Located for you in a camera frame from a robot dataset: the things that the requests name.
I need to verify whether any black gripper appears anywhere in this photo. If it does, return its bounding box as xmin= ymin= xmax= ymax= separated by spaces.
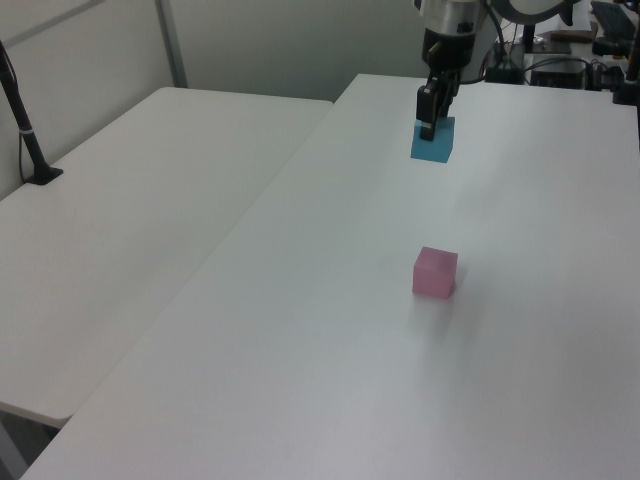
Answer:
xmin=415 ymin=27 xmax=477 ymax=142

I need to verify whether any blue cube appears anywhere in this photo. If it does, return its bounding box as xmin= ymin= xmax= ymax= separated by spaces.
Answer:
xmin=410 ymin=115 xmax=457 ymax=165

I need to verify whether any pink cube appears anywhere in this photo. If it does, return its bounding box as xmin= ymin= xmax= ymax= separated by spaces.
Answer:
xmin=411 ymin=245 xmax=460 ymax=300

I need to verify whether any small black box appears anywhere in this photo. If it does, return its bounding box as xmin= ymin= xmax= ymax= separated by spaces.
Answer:
xmin=485 ymin=64 xmax=521 ymax=84

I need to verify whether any black flat electronic device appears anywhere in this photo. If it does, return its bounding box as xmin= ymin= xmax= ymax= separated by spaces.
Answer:
xmin=529 ymin=58 xmax=587 ymax=90

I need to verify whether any brown oblong object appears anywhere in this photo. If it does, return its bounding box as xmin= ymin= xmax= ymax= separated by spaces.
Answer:
xmin=548 ymin=30 xmax=594 ymax=44

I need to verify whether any black clamp stand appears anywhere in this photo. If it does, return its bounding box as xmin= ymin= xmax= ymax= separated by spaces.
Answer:
xmin=611 ymin=29 xmax=640 ymax=107

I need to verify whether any black keyboard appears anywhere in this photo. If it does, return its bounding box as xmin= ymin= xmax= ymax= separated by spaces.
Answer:
xmin=589 ymin=0 xmax=635 ymax=32

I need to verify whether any white side table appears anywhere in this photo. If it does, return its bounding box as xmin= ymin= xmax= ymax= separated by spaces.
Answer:
xmin=0 ymin=86 xmax=335 ymax=480

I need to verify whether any grey metal partition post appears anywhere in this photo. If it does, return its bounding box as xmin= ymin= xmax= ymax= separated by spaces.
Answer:
xmin=154 ymin=0 xmax=189 ymax=89

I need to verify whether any black camera pole with base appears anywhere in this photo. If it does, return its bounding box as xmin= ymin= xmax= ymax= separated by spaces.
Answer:
xmin=0 ymin=39 xmax=65 ymax=187

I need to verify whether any thin black pole cable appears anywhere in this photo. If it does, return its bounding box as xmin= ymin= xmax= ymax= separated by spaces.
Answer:
xmin=16 ymin=130 xmax=29 ymax=182

